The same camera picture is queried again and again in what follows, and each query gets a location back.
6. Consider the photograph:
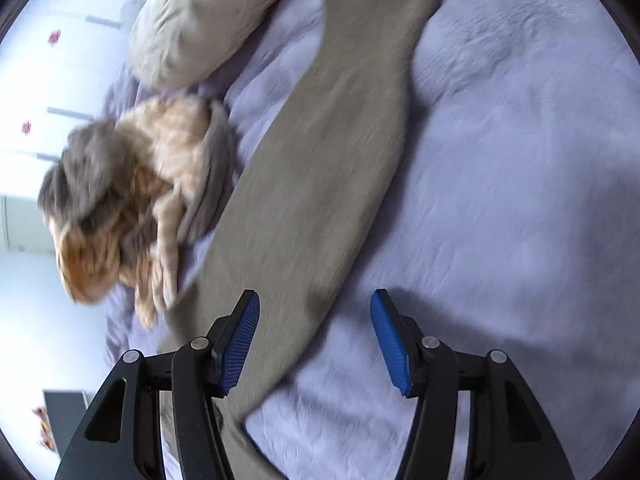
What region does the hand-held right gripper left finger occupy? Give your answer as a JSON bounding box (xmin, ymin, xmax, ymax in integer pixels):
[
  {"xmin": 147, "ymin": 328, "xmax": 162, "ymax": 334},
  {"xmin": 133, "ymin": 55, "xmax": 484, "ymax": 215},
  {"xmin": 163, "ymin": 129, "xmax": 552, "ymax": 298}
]
[{"xmin": 54, "ymin": 289, "xmax": 262, "ymax": 480}]

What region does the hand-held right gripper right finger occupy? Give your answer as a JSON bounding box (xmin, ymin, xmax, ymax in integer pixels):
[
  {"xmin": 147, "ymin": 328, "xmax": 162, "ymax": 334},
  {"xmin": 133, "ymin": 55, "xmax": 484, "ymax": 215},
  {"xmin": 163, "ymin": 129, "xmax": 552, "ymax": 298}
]
[{"xmin": 369, "ymin": 288, "xmax": 576, "ymax": 480}]

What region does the olive knit sweater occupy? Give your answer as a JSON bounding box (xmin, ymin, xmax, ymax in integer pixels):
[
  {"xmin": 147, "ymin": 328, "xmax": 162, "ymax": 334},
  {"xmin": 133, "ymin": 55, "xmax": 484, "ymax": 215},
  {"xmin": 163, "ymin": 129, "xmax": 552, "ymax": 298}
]
[{"xmin": 157, "ymin": 0, "xmax": 446, "ymax": 480}]

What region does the dark grey panel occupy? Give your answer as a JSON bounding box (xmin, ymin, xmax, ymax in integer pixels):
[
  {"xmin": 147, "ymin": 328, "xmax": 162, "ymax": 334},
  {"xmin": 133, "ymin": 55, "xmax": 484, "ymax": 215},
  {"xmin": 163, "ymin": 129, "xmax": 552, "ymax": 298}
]
[{"xmin": 42, "ymin": 389, "xmax": 89, "ymax": 461}]

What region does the lavender plush blanket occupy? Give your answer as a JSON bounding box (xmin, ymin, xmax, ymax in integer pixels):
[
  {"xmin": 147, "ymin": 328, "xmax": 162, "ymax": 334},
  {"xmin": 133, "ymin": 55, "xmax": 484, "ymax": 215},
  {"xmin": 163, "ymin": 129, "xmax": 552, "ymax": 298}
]
[{"xmin": 102, "ymin": 0, "xmax": 640, "ymax": 480}]

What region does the cream striped fleece garment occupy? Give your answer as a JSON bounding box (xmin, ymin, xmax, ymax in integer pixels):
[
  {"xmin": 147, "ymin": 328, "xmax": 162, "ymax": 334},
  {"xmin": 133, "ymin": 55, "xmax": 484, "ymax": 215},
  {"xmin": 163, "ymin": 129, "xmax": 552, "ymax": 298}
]
[{"xmin": 39, "ymin": 96, "xmax": 237, "ymax": 331}]

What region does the cream pillow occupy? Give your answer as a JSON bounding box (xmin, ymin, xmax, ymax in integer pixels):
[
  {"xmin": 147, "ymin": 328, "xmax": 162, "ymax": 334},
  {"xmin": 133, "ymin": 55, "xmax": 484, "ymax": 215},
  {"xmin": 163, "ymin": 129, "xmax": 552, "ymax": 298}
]
[{"xmin": 129, "ymin": 0, "xmax": 306, "ymax": 90}]

